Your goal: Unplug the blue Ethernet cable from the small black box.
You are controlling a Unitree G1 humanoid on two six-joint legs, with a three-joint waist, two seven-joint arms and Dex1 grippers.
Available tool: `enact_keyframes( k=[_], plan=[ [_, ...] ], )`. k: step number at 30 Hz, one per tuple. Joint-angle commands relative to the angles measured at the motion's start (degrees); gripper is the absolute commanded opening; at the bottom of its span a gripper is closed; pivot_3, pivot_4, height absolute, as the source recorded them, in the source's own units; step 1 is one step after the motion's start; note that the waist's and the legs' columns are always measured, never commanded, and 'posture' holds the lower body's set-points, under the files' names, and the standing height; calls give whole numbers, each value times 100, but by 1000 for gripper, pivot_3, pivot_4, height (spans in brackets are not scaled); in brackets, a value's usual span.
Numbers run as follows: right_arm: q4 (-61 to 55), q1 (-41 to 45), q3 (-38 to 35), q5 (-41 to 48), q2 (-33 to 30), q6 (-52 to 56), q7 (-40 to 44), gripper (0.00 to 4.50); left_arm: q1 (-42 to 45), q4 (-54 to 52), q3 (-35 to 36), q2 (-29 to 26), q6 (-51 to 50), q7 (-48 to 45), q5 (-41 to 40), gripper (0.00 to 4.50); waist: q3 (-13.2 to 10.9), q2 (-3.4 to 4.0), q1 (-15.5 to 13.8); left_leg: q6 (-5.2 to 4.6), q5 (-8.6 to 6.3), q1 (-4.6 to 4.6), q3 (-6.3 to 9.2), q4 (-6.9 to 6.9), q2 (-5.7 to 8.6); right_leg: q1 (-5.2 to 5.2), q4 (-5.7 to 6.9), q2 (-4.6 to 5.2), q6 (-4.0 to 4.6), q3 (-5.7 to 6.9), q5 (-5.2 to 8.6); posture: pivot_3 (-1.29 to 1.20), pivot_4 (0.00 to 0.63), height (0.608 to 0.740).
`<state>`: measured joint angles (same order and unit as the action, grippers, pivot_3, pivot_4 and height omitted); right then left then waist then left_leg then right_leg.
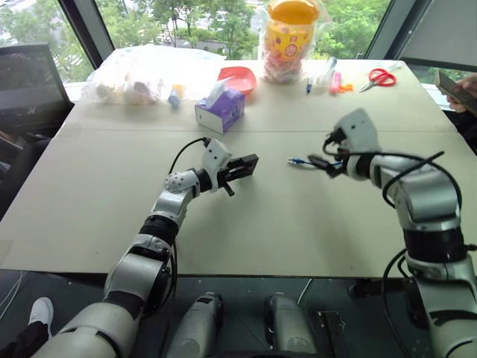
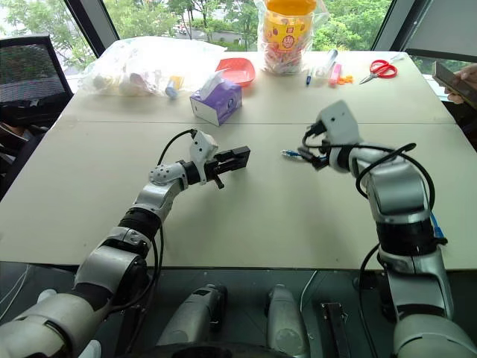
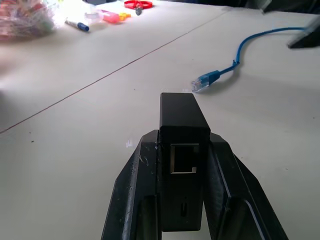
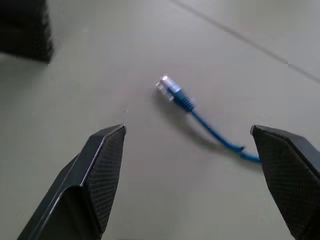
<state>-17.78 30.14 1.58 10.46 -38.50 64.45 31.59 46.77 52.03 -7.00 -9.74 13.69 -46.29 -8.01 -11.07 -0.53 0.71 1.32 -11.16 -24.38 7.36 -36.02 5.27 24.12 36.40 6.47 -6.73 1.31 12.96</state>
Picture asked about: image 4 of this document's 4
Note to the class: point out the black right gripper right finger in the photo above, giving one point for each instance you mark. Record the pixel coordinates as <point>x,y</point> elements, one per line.
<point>292,175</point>

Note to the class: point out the small black box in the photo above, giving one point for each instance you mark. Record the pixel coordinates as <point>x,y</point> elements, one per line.
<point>23,27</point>

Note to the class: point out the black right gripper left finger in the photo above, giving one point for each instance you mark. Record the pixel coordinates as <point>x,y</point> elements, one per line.
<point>82,190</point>

